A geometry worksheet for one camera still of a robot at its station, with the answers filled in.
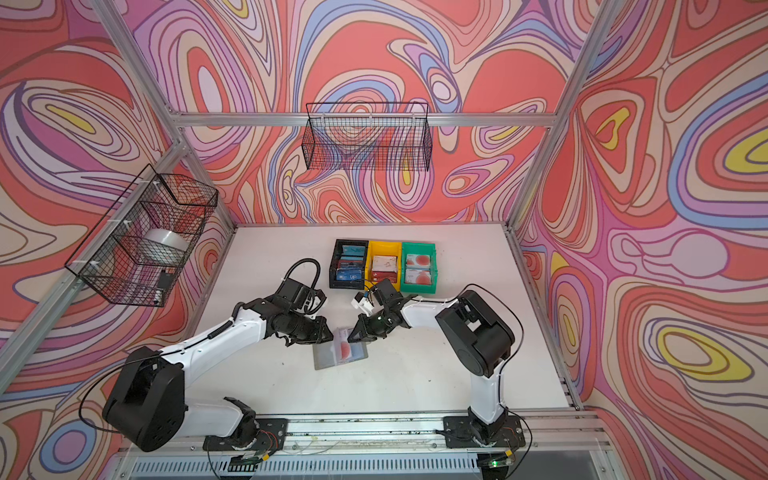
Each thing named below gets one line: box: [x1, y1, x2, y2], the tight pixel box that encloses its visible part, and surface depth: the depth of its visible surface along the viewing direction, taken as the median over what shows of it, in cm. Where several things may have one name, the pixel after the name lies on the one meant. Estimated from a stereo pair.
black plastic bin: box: [329, 239, 369, 290], surface depth 103 cm
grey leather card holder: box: [312, 327, 369, 371], surface depth 88 cm
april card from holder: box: [330, 341, 352, 364], surface depth 86 cm
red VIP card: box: [372, 271, 397, 283], surface depth 104 cm
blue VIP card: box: [336, 268, 362, 281], surface depth 104 cm
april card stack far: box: [406, 254, 431, 267], surface depth 107 cm
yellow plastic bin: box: [364, 241, 402, 292], surface depth 107 cm
